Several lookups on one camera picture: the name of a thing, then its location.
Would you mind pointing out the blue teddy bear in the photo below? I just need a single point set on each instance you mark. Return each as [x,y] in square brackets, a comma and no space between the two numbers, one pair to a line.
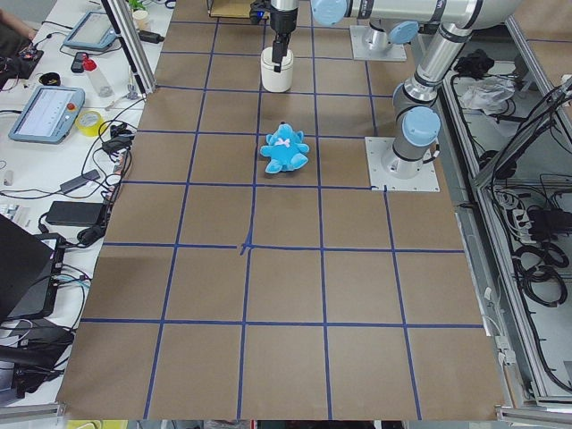
[286,150]

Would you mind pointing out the lower teach pendant tablet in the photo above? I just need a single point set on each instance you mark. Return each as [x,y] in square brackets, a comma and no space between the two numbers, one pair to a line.
[49,115]

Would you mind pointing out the white trash can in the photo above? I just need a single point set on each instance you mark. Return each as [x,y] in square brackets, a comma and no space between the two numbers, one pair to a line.
[273,81]

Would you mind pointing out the upper teach pendant tablet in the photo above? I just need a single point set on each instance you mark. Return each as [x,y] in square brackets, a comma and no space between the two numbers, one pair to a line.
[93,32]

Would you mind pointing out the teach pendant tablet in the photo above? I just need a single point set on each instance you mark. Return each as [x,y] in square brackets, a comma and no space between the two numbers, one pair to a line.
[93,32]
[49,115]

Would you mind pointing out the large black power brick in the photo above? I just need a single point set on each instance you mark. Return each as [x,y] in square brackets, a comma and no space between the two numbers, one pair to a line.
[70,213]

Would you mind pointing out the black power adapter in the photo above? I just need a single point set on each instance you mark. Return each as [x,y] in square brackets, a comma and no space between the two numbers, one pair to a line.
[79,181]

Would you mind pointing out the red capped plastic bottle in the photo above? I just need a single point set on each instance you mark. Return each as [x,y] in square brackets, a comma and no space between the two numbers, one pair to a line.
[96,77]

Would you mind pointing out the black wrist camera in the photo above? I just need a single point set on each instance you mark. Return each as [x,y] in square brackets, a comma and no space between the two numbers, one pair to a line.
[258,10]

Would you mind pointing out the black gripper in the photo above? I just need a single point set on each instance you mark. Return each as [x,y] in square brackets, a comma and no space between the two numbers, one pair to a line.
[282,22]

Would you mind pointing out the black laptop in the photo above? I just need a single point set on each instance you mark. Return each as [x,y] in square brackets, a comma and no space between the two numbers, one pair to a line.
[29,267]

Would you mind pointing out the crumpled white cloth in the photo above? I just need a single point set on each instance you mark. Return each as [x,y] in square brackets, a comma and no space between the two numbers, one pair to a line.
[490,95]

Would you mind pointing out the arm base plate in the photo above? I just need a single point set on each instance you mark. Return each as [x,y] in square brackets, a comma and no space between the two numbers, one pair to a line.
[388,172]
[374,45]

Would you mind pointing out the aluminium frame post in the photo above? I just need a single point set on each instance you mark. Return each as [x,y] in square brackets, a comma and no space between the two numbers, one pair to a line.
[122,22]

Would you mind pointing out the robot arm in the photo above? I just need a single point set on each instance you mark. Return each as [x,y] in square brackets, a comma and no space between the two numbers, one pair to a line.
[418,125]
[285,5]

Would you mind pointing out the yellow tape roll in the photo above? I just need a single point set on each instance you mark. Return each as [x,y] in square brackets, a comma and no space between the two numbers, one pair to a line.
[89,123]

